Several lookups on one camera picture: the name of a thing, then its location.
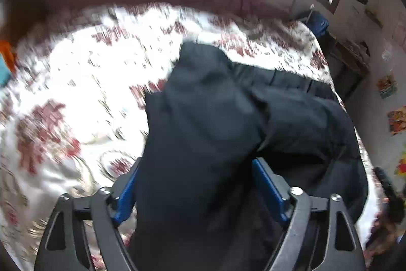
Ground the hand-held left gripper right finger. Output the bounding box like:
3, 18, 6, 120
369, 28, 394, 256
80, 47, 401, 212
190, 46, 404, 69
252, 158, 367, 271

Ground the orange cloth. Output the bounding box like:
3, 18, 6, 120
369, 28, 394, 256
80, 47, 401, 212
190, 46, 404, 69
0, 40, 18, 73

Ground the floral bedspread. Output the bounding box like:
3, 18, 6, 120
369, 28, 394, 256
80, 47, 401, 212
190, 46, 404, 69
0, 3, 381, 271

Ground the dark navy puffer jacket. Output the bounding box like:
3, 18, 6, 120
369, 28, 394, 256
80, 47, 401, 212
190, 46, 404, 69
127, 41, 370, 271

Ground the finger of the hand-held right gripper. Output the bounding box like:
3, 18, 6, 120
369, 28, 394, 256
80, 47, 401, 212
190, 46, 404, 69
373, 166, 406, 225

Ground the brown wooden headboard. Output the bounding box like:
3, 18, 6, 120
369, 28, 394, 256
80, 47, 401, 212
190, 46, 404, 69
0, 0, 45, 43

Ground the teal cloth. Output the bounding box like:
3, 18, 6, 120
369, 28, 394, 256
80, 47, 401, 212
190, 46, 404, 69
0, 57, 11, 87

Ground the colourful wall sticker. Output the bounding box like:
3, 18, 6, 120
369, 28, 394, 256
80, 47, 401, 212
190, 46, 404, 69
387, 109, 406, 135
377, 74, 397, 99
396, 150, 406, 176

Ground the blue bag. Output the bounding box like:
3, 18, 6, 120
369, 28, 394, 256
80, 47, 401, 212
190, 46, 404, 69
306, 11, 330, 37

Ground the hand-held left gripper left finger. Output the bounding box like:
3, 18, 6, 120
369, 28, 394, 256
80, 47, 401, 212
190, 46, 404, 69
33, 158, 142, 271

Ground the dark wooden desk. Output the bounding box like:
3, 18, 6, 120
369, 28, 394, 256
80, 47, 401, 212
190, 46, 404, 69
317, 31, 370, 100

